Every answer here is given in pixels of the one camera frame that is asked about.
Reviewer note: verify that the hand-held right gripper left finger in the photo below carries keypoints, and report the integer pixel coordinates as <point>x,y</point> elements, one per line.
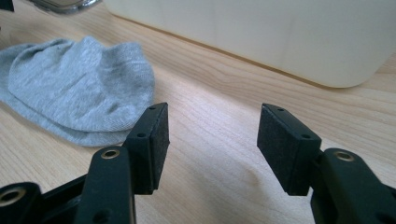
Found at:
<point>149,149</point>

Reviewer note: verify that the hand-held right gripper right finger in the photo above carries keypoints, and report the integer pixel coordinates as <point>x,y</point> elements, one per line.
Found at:
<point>288,155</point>

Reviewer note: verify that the grey ankle sock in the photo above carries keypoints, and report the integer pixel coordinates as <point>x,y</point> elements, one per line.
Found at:
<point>62,132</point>
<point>77,84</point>

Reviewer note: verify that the cream plastic box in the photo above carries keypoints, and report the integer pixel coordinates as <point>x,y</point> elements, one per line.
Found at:
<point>264,34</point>

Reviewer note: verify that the metal bowl edge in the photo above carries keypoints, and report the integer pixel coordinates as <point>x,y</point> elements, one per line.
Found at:
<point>62,4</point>

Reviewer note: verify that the small black object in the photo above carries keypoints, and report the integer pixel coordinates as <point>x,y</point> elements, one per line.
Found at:
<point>6,4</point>

